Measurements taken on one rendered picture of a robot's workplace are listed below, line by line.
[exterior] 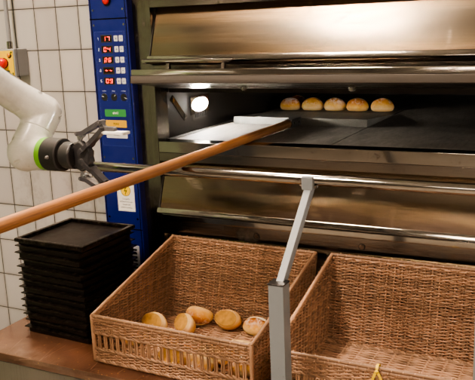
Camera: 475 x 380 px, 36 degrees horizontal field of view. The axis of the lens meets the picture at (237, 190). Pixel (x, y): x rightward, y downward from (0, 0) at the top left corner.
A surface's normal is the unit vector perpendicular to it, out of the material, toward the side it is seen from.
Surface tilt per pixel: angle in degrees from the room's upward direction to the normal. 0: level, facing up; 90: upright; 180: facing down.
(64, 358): 0
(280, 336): 90
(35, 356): 0
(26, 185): 90
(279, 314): 90
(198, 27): 70
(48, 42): 90
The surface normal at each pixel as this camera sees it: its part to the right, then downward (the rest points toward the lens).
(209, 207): -0.44, -0.13
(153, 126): -0.45, 0.22
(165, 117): 0.89, 0.07
